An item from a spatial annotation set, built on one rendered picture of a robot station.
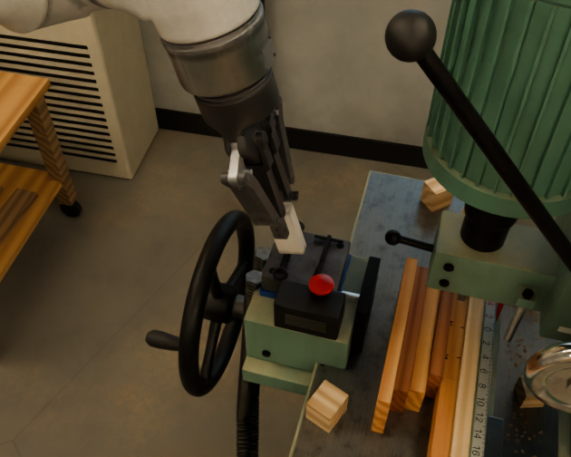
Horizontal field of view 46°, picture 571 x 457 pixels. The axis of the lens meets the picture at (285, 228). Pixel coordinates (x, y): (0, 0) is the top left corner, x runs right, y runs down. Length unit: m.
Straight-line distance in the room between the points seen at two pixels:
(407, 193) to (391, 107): 1.24
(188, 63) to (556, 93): 0.29
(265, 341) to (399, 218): 0.31
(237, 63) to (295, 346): 0.42
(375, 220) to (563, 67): 0.54
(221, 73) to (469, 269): 0.39
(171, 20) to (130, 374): 1.50
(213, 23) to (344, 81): 1.74
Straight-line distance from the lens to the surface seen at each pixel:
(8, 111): 1.95
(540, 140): 0.61
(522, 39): 0.55
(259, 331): 0.86
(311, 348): 0.86
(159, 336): 0.97
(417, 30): 0.47
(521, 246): 0.82
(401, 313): 0.84
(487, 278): 0.82
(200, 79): 0.58
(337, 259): 0.85
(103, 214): 2.33
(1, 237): 2.09
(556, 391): 0.81
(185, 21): 0.55
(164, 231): 2.24
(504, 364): 1.05
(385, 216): 1.05
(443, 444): 0.81
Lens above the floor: 1.67
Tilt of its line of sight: 49 degrees down
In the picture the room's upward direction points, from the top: straight up
